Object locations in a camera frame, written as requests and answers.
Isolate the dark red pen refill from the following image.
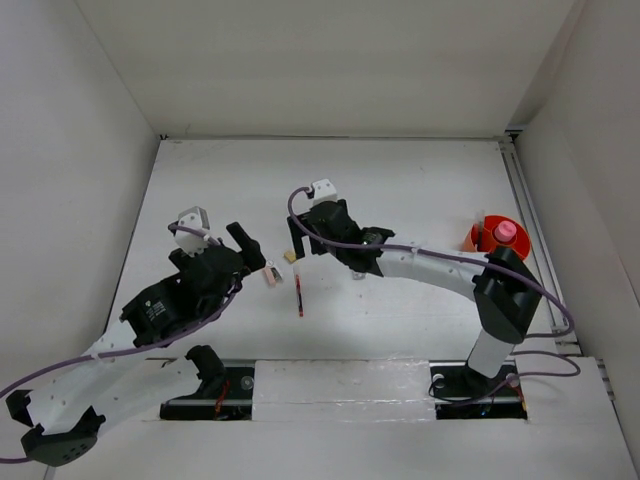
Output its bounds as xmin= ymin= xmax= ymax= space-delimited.
xmin=293 ymin=264 xmax=304 ymax=318

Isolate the red ink pen refill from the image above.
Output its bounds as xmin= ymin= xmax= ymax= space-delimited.
xmin=475 ymin=210 xmax=485 ymax=252

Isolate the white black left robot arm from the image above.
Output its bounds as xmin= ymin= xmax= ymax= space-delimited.
xmin=1 ymin=222 xmax=266 ymax=467

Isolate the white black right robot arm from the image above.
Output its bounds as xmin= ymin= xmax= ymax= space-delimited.
xmin=287 ymin=200 xmax=541 ymax=399

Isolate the orange round stationery container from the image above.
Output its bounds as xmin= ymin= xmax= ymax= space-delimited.
xmin=461 ymin=215 xmax=531 ymax=260

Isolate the pink eraser block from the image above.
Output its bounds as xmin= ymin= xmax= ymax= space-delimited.
xmin=263 ymin=266 xmax=283 ymax=287

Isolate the yellow eraser cube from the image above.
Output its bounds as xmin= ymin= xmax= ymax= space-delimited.
xmin=283 ymin=250 xmax=297 ymax=264

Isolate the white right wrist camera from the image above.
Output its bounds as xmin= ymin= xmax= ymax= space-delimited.
xmin=306 ymin=178 xmax=338 ymax=206

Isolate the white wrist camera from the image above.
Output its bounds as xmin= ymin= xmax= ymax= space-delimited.
xmin=169 ymin=206 xmax=210 ymax=257
xmin=306 ymin=178 xmax=338 ymax=206

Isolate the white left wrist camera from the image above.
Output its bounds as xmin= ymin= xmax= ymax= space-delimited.
xmin=169 ymin=206 xmax=210 ymax=257

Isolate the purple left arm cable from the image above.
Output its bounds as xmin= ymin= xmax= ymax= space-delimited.
xmin=0 ymin=224 xmax=246 ymax=462

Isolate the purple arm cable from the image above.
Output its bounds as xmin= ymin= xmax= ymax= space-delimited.
xmin=0 ymin=224 xmax=246 ymax=462
xmin=287 ymin=185 xmax=581 ymax=406

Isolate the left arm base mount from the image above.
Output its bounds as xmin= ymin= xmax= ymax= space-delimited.
xmin=159 ymin=345 xmax=256 ymax=421

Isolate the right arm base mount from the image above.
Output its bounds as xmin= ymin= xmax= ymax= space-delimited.
xmin=428 ymin=363 xmax=528 ymax=420

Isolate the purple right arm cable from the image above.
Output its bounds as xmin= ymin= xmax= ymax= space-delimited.
xmin=287 ymin=185 xmax=581 ymax=406

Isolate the aluminium frame rail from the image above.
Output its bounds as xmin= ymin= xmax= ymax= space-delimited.
xmin=502 ymin=130 xmax=616 ymax=401

